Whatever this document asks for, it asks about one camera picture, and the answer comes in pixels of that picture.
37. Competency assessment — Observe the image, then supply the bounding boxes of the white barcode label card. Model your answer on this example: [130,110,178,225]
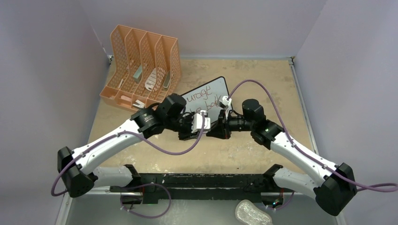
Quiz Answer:
[144,68,157,91]

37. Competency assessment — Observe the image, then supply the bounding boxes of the peach plastic file organizer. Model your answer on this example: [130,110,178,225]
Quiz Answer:
[100,25,182,112]

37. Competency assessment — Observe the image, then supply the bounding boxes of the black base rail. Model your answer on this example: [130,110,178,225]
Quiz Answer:
[108,173,294,204]

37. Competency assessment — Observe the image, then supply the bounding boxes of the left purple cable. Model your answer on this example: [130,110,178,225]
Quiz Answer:
[51,112,207,218]

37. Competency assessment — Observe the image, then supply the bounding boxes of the black framed whiteboard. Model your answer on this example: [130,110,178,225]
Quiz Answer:
[182,76,229,120]

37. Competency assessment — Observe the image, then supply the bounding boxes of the grey eraser block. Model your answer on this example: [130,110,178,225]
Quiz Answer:
[133,65,143,83]

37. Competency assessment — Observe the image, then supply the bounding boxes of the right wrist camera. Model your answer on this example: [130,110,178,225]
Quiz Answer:
[218,96,233,118]

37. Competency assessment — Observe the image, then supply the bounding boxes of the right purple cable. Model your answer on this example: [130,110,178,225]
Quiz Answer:
[227,79,398,193]

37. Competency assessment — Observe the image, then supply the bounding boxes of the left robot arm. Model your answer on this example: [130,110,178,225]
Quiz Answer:
[51,93,207,198]

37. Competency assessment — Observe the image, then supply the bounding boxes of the silver foil pouch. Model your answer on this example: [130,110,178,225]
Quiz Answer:
[235,200,273,225]

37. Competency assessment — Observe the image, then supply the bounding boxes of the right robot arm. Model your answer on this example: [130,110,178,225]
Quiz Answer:
[206,96,358,216]

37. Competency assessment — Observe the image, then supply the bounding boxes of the purple cable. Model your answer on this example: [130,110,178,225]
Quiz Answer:
[51,112,207,218]
[227,79,398,193]

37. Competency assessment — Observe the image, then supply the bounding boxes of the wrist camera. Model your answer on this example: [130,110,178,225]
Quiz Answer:
[218,96,233,118]
[191,110,211,134]

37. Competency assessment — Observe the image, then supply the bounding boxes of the grey rounded case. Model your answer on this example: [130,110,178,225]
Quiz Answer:
[162,71,171,89]

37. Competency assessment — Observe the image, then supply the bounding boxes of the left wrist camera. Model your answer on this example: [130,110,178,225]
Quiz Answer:
[191,110,211,134]

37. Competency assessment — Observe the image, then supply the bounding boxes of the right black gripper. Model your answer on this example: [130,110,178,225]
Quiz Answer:
[207,109,254,140]

